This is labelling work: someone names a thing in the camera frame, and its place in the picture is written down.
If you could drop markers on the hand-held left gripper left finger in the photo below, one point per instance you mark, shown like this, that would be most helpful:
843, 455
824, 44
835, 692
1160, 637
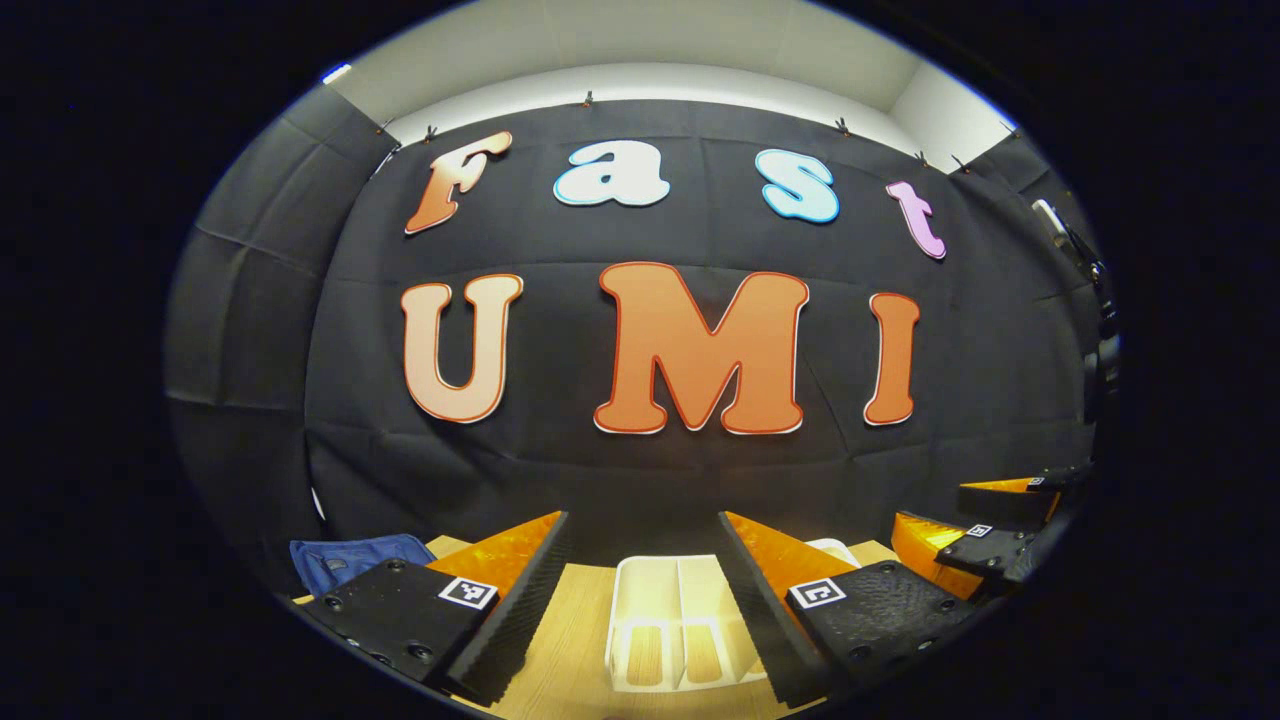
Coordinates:
515, 620

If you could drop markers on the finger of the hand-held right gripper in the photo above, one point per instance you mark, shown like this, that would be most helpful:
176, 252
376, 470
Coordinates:
990, 550
1010, 503

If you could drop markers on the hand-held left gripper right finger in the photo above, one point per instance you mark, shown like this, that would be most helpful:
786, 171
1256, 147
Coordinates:
755, 625

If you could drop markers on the white plastic bookshelf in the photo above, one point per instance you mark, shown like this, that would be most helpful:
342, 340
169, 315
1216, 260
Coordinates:
650, 600

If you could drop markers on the dark blue schoolbag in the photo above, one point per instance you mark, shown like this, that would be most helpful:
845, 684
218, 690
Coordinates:
350, 560

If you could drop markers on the ceiling light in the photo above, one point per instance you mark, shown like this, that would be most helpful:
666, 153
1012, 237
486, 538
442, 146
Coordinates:
337, 73

